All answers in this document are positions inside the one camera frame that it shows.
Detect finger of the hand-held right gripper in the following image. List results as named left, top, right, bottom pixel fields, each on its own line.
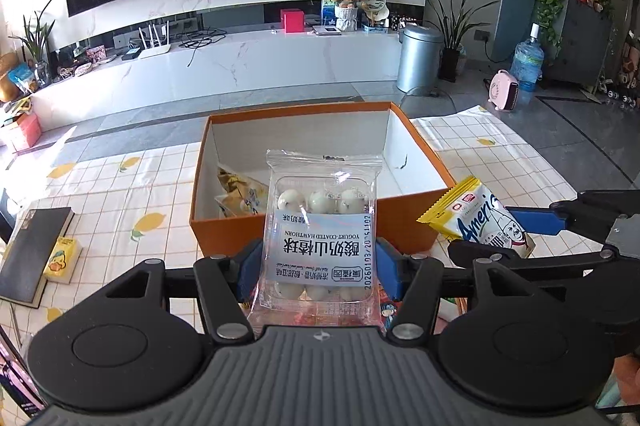
left=447, top=239, right=617, bottom=279
left=505, top=190, right=640, bottom=237

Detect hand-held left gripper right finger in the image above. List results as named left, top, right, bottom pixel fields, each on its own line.
left=376, top=238, right=538, bottom=343

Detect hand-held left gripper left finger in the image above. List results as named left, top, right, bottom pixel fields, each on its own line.
left=106, top=241, right=264, bottom=343

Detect orange cardboard box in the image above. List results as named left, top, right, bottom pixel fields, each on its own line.
left=189, top=102, right=458, bottom=259

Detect yellow and white snack packet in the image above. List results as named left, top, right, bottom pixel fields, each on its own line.
left=416, top=176, right=536, bottom=259

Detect clear packet of white balls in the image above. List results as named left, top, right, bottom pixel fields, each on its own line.
left=248, top=149, right=388, bottom=337

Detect person's right forearm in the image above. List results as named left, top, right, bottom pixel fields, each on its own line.
left=612, top=353, right=640, bottom=412

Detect colourful comic snack packet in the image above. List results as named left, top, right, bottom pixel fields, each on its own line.
left=377, top=288, right=407, bottom=332

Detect pink heater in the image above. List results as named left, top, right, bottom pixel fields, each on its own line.
left=487, top=69, right=522, bottom=112

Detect checked lemon tablecloth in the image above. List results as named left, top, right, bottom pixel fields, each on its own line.
left=0, top=103, right=581, bottom=357

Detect blue water bottle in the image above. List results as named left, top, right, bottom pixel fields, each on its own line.
left=510, top=23, right=545, bottom=93

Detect long-leaf plant in black pot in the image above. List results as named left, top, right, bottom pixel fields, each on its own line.
left=415, top=0, right=493, bottom=83

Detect grey cabinet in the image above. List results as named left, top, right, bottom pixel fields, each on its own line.
left=545, top=0, right=618, bottom=87

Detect small yellow juice carton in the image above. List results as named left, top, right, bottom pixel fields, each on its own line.
left=42, top=236, right=82, bottom=283

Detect silver trash can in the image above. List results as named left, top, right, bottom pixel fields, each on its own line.
left=397, top=24, right=445, bottom=93

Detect white marble television cabinet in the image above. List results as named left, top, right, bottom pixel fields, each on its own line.
left=30, top=26, right=406, bottom=132

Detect black notebook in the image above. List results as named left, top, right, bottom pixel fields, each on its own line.
left=0, top=207, right=76, bottom=309

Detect white router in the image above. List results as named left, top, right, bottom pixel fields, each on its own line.
left=137, top=20, right=172, bottom=59

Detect magenta cube box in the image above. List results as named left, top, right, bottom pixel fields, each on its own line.
left=280, top=8, right=305, bottom=33

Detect tablet with white stand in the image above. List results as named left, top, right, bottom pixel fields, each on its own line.
left=0, top=336, right=46, bottom=422

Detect pink storage box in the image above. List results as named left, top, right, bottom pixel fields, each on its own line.
left=0, top=111, right=42, bottom=154

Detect round decorative fan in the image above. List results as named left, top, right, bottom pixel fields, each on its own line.
left=357, top=0, right=390, bottom=26

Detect landscape picture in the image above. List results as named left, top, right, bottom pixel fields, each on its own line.
left=321, top=0, right=351, bottom=27

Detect blue snack bag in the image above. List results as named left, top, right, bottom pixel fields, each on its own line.
left=7, top=62, right=40, bottom=94

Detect brown round plush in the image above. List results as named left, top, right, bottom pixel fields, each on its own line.
left=0, top=53, right=23, bottom=102

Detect green plant in glass vase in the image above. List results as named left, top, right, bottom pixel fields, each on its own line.
left=9, top=0, right=57, bottom=87

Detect black cables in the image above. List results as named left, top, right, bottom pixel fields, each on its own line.
left=179, top=28, right=228, bottom=68

